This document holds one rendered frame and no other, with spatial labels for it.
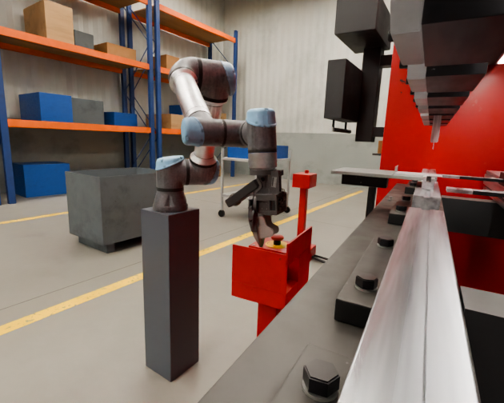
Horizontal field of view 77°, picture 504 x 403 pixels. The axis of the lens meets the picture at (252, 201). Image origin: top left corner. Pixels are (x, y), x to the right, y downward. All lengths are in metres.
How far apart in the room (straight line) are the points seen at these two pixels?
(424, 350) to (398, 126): 1.79
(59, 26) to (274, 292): 6.13
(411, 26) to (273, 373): 0.32
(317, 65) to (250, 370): 8.76
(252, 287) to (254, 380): 0.57
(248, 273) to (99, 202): 2.36
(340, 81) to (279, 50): 7.44
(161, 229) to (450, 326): 1.22
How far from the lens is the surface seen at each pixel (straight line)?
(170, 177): 1.37
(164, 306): 1.51
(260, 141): 0.81
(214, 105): 1.26
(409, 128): 1.98
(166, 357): 1.64
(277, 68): 9.51
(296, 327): 0.41
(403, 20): 0.30
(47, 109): 6.24
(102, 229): 3.14
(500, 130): 1.99
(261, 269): 0.85
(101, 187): 3.06
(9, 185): 5.97
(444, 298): 0.31
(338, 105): 2.19
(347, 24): 2.30
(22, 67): 7.27
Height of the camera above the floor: 1.09
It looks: 11 degrees down
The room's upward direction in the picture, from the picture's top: 2 degrees clockwise
